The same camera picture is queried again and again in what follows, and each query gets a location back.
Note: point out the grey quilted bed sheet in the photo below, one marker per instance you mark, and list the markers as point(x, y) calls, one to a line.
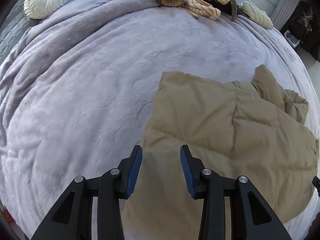
point(10, 35)

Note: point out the beige puffer jacket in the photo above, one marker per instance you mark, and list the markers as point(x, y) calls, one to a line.
point(225, 120)

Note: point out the hanging dark clothes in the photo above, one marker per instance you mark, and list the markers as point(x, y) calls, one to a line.
point(305, 37)

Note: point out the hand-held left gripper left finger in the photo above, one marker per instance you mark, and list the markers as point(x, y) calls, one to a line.
point(133, 175)

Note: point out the dark garment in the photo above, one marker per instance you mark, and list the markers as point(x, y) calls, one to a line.
point(223, 7)

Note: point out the grey curtain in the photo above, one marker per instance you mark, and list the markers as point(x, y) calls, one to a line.
point(285, 10)

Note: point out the printed bag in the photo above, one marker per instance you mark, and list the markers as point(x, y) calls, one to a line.
point(291, 38)

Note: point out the lilac plush blanket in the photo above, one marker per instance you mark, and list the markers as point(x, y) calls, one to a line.
point(87, 92)

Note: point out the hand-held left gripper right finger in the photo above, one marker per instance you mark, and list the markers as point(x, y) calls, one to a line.
point(187, 172)

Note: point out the cream striped pillow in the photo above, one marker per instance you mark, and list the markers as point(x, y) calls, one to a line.
point(258, 16)

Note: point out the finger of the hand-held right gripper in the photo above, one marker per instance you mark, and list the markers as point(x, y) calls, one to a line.
point(317, 183)

